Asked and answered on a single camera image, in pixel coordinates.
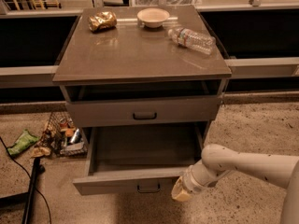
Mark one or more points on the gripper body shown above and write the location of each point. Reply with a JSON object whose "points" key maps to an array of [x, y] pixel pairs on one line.
{"points": [[189, 182]]}

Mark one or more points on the grey drawer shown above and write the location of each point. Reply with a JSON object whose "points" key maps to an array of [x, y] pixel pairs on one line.
{"points": [[147, 111], [140, 158]]}

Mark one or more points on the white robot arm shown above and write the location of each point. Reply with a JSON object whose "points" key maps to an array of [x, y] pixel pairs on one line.
{"points": [[217, 161]]}

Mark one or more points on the grey drawer cabinet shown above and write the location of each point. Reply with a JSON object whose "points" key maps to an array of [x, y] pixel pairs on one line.
{"points": [[134, 62]]}

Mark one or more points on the yellow snack bag on floor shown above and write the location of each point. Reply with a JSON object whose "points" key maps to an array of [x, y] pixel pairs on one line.
{"points": [[39, 152]]}

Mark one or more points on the clear plastic water bottle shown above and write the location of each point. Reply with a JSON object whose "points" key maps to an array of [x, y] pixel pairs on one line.
{"points": [[192, 40]]}

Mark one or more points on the black stand leg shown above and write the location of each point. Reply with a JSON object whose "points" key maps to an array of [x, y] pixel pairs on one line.
{"points": [[26, 199]]}

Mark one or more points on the green snack bag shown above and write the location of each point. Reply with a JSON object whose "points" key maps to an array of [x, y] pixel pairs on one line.
{"points": [[24, 141]]}

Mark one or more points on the white ceramic bowl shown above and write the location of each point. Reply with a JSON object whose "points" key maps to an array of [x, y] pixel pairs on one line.
{"points": [[153, 17]]}

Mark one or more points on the crumpled gold chip bag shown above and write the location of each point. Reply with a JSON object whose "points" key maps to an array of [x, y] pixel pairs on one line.
{"points": [[102, 20]]}

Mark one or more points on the wire basket with snacks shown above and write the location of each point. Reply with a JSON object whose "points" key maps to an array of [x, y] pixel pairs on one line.
{"points": [[63, 137]]}

